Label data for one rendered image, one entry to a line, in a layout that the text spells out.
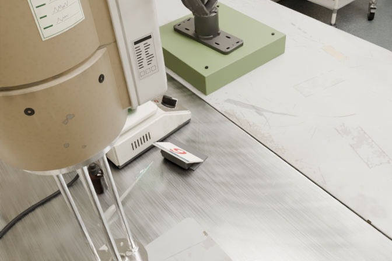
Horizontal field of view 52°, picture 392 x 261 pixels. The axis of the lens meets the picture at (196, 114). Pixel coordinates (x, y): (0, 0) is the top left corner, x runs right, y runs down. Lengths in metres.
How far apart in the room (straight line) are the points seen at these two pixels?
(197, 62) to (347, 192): 0.45
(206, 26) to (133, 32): 0.75
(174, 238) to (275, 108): 0.39
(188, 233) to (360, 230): 0.28
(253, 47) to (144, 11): 0.76
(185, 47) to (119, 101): 0.74
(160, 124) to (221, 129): 0.14
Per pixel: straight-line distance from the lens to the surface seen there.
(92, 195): 0.35
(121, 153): 0.79
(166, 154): 0.80
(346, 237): 0.72
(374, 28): 3.15
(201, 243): 0.68
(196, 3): 0.98
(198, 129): 0.87
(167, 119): 0.83
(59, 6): 0.24
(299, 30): 1.21
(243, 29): 1.09
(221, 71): 0.95
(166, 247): 0.69
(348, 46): 1.16
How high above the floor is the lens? 1.49
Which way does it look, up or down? 41 degrees down
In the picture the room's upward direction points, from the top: 6 degrees counter-clockwise
